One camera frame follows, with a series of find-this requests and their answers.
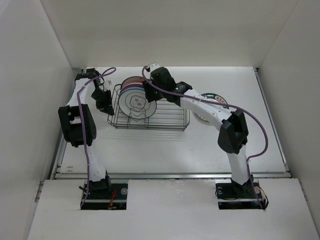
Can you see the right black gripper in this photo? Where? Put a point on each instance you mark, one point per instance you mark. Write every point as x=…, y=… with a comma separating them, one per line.
x=149, y=94

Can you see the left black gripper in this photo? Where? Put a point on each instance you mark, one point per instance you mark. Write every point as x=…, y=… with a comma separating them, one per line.
x=107, y=103

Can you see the grey wire dish rack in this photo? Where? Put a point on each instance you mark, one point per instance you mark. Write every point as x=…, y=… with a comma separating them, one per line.
x=167, y=117

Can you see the green rimmed white plate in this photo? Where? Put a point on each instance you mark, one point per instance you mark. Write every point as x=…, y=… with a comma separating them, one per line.
x=215, y=98

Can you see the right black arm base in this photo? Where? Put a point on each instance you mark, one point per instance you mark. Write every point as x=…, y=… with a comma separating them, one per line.
x=231, y=196

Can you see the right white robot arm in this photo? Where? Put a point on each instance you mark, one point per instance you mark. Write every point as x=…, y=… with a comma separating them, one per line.
x=231, y=124

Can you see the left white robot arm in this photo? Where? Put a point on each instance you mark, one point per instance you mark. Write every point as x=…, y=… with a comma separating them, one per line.
x=79, y=128

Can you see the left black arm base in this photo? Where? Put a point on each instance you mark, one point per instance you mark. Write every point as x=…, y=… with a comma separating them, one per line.
x=114, y=200

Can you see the purple plate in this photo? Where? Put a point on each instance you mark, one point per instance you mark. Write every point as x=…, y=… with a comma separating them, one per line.
x=132, y=85

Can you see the white plate with flower outline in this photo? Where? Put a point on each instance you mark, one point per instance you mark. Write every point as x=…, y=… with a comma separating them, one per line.
x=134, y=104

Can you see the pink plate with red text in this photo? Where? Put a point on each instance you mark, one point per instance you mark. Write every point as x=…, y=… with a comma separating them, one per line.
x=132, y=79

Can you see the blue plate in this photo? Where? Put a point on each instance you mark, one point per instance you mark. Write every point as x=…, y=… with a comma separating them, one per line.
x=140, y=88

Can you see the front aluminium rail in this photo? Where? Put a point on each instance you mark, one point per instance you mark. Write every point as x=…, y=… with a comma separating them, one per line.
x=157, y=176

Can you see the right aluminium rail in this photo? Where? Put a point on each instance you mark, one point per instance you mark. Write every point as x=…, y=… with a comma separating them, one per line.
x=275, y=133

